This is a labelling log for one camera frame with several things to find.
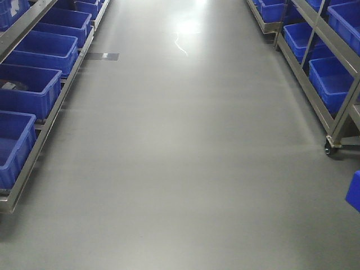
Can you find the right steel bin rack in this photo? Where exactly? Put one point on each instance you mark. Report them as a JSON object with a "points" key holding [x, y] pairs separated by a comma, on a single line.
{"points": [[336, 23]]}

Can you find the left steel bin rack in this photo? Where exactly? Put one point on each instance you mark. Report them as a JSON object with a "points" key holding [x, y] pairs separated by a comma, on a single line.
{"points": [[9, 40]]}

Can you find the blue bin right middle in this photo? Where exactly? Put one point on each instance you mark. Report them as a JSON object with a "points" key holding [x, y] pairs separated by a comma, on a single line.
{"points": [[297, 37]]}

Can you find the blue bin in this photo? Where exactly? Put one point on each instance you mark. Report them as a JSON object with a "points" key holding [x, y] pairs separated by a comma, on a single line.
{"points": [[46, 50], [27, 89], [331, 81], [297, 37], [66, 22], [17, 140]]}

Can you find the blue bin right near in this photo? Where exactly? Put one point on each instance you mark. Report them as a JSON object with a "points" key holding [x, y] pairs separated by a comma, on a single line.
{"points": [[331, 81]]}

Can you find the blue plastic block part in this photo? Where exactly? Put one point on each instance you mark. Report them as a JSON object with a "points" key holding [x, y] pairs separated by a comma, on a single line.
{"points": [[352, 196]]}

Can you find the blue bin left nearest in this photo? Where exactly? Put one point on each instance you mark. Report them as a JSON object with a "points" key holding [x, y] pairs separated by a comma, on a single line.
{"points": [[17, 140]]}

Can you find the steel bin rack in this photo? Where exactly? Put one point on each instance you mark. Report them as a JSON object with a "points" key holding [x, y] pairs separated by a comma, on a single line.
{"points": [[336, 23], [9, 40]]}

